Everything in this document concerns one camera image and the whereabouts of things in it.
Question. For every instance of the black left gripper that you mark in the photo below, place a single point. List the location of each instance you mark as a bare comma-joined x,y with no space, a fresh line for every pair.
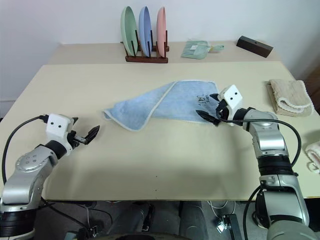
76,139

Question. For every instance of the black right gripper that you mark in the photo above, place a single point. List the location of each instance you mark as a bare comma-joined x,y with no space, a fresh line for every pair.
223,110

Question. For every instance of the light blue towel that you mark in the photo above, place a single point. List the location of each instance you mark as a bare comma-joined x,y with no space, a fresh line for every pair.
160,105

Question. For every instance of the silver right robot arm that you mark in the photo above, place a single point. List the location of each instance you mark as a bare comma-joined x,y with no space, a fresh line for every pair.
268,142

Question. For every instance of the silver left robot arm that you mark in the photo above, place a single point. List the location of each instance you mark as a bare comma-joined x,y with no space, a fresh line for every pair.
22,182

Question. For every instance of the folded beige towel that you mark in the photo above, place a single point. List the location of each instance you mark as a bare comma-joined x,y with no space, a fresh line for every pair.
290,97

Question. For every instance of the white cloth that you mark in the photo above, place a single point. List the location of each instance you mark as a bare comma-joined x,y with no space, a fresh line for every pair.
313,155

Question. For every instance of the green dustpan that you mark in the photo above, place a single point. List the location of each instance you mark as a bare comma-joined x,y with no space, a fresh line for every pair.
195,49

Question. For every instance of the dark brown rectangular block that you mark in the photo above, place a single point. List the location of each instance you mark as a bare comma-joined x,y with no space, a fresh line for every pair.
255,46

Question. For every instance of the dark wooden plate rack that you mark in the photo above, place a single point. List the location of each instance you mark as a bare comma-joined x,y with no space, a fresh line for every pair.
146,59

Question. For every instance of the pink plate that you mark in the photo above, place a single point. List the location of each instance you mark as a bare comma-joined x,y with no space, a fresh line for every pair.
161,30

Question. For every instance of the blue plate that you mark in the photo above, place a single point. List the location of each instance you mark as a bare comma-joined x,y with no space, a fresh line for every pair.
145,27

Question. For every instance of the green plate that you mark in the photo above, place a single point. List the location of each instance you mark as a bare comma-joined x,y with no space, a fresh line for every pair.
128,27

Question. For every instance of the black box under table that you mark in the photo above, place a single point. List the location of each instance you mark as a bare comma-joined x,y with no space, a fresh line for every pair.
231,226

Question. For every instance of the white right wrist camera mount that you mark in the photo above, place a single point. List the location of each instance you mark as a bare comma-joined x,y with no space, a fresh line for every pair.
232,97

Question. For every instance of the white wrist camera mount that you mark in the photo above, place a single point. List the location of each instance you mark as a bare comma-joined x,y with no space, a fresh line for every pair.
57,126
232,97

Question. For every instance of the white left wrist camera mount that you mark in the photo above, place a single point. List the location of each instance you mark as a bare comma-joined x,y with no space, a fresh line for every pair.
57,126

